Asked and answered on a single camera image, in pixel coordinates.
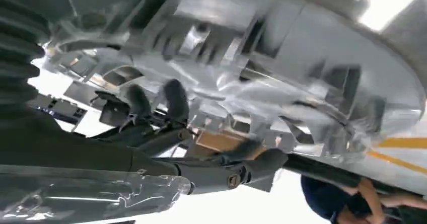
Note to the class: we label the brown cardboard box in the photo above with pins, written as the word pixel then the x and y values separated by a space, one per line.
pixel 217 140

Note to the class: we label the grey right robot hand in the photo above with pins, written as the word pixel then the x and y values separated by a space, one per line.
pixel 66 149

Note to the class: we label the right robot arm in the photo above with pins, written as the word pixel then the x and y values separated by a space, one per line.
pixel 16 55

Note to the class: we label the person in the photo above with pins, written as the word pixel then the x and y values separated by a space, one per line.
pixel 323 195

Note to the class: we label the yellow tape strip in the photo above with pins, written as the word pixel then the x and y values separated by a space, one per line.
pixel 400 161
pixel 403 142

